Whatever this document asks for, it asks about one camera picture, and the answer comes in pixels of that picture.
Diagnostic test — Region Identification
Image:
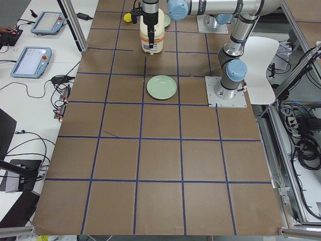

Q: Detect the black cable bundle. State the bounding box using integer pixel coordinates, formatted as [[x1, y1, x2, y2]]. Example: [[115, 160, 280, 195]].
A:
[[278, 105, 321, 176]]

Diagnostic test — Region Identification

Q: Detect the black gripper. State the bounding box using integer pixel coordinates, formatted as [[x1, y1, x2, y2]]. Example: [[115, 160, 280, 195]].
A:
[[131, 8, 158, 49]]

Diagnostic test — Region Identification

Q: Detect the white rice cooker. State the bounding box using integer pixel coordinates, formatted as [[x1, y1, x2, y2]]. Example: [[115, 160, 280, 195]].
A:
[[139, 9, 166, 54]]

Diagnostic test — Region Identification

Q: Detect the aluminium frame post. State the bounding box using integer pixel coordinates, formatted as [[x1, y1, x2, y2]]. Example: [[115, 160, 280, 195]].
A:
[[57, 0, 88, 53]]

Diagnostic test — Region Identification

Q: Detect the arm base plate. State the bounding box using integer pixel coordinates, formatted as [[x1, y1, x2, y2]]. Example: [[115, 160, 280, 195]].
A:
[[205, 76, 247, 108], [197, 15, 230, 34]]

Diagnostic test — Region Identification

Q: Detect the usb hub with cables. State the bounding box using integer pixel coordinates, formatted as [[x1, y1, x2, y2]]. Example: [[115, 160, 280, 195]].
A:
[[50, 75, 75, 122]]

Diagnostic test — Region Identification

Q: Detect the white chair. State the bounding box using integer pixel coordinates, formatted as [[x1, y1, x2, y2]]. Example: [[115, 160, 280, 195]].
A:
[[240, 37, 279, 105]]

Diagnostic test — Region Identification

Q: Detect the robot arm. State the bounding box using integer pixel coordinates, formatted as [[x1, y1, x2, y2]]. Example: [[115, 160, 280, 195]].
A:
[[130, 0, 282, 56], [215, 1, 282, 100]]

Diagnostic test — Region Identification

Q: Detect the upper teach pendant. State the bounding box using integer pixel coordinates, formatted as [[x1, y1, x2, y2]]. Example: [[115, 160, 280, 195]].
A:
[[31, 12, 65, 35]]

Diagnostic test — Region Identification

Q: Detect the black camera stand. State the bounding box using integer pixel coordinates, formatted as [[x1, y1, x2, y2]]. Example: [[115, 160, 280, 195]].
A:
[[1, 110, 42, 193]]

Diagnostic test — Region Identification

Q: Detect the teach pendant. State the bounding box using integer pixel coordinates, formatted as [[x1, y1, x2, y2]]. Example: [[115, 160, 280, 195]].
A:
[[31, 12, 65, 35], [10, 46, 52, 79]]

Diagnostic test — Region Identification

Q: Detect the lower teach pendant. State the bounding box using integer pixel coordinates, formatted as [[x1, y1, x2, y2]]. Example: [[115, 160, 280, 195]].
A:
[[10, 46, 52, 79]]

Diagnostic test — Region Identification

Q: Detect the green plate near arm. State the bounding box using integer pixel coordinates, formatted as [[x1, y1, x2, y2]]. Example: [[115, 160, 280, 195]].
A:
[[164, 15, 171, 28], [147, 75, 177, 100]]

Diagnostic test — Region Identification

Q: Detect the yellow toy bell pepper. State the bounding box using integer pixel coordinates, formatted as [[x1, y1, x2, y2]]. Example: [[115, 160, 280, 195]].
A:
[[123, 13, 132, 23]]

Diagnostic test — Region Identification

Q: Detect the orange rice cooker handle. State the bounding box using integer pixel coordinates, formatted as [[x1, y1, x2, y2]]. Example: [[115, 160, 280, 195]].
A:
[[139, 34, 166, 45]]

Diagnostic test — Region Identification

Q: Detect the black power adapter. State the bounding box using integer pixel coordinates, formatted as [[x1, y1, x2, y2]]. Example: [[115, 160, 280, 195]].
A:
[[76, 13, 93, 21]]

